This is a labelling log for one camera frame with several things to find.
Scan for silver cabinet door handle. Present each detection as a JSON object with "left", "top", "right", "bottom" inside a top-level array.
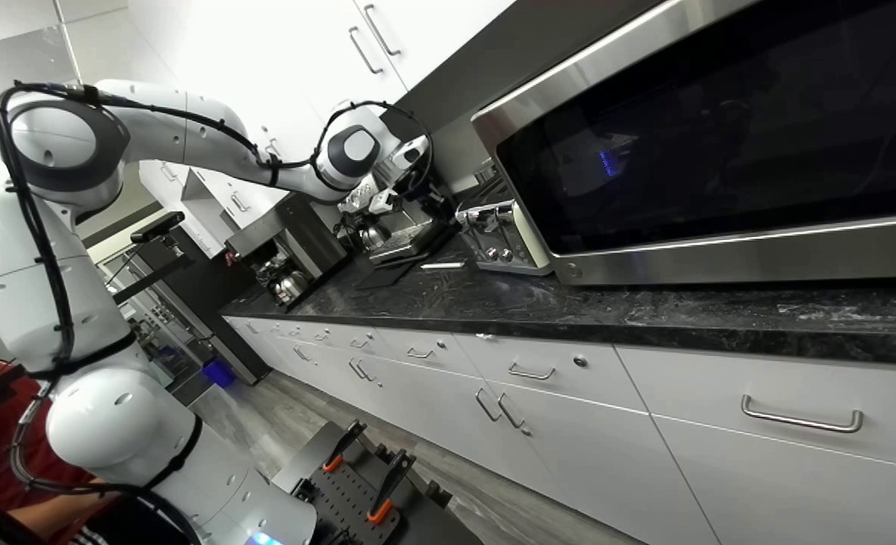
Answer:
[
  {"left": 472, "top": 388, "right": 505, "bottom": 426},
  {"left": 346, "top": 356, "right": 385, "bottom": 392},
  {"left": 497, "top": 395, "right": 536, "bottom": 440}
]

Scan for black camera stand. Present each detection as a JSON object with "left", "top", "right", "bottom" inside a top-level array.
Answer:
[{"left": 86, "top": 209, "right": 198, "bottom": 317}]

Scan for black perforated cart plate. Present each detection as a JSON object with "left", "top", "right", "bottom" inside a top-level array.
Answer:
[{"left": 270, "top": 422, "right": 482, "bottom": 545}]

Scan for long silver drawer handle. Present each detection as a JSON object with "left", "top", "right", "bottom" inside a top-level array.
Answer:
[{"left": 738, "top": 395, "right": 869, "bottom": 440}]

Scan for black clamp orange grip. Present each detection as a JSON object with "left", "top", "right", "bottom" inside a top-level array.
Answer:
[
  {"left": 364, "top": 447, "right": 418, "bottom": 529},
  {"left": 318, "top": 422, "right": 368, "bottom": 478}
]

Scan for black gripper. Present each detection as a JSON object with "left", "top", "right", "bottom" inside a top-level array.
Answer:
[{"left": 367, "top": 183, "right": 460, "bottom": 243}]

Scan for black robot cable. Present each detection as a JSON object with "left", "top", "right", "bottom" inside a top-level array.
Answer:
[{"left": 0, "top": 78, "right": 435, "bottom": 545}]

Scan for shiny glass jar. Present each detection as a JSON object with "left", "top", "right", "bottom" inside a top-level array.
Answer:
[{"left": 270, "top": 268, "right": 310, "bottom": 308}]

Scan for white upper cabinets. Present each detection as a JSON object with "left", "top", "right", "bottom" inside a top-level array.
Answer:
[{"left": 126, "top": 0, "right": 517, "bottom": 154}]

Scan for white cabinets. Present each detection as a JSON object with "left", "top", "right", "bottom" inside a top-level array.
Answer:
[
  {"left": 221, "top": 316, "right": 896, "bottom": 545},
  {"left": 126, "top": 0, "right": 517, "bottom": 154}
]

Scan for silver upper cabinet handle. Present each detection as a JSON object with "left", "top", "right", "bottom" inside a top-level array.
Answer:
[
  {"left": 361, "top": 0, "right": 405, "bottom": 57},
  {"left": 346, "top": 24, "right": 388, "bottom": 78}
]

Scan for blue glowing device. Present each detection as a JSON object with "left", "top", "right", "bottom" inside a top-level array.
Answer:
[{"left": 200, "top": 356, "right": 240, "bottom": 392}]

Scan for bare person forearm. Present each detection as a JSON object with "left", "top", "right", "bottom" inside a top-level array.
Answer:
[{"left": 0, "top": 493, "right": 119, "bottom": 545}]

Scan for stainless steel microwave oven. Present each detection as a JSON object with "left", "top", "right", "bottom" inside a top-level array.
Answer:
[{"left": 470, "top": 0, "right": 896, "bottom": 288}]

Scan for white lower cabinets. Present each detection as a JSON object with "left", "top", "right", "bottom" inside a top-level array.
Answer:
[{"left": 221, "top": 316, "right": 896, "bottom": 545}]

